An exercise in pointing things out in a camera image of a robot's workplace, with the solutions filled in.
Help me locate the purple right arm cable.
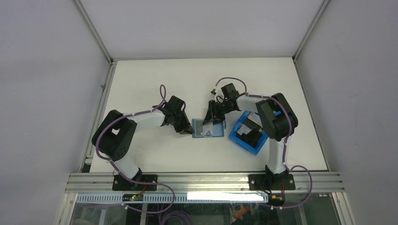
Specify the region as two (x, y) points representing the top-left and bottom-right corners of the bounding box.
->
(213, 77), (313, 209)

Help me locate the aluminium front mounting rail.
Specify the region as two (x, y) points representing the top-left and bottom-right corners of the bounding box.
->
(65, 172), (345, 193)

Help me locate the white VIP card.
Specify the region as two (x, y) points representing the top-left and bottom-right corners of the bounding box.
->
(202, 123), (224, 137)

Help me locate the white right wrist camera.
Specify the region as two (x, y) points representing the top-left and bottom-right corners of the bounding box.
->
(210, 89), (219, 97)

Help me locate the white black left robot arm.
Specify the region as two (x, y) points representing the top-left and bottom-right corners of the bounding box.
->
(91, 96), (194, 190)

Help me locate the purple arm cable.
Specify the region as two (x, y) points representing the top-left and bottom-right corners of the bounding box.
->
(94, 84), (193, 225)
(213, 77), (313, 209)

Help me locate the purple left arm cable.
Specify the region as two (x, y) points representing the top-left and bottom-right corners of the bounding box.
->
(94, 84), (193, 225)

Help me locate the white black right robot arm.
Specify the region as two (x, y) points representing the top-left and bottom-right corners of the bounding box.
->
(203, 83), (298, 191)

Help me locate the white slotted cable duct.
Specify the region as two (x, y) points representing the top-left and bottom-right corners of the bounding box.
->
(76, 192), (268, 204)

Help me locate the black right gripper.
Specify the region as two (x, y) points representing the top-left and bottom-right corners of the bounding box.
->
(202, 100), (231, 127)

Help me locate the blue plastic bin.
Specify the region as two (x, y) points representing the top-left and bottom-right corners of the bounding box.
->
(229, 111), (268, 156)

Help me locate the teal leather card holder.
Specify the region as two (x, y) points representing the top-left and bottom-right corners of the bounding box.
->
(192, 119), (225, 138)

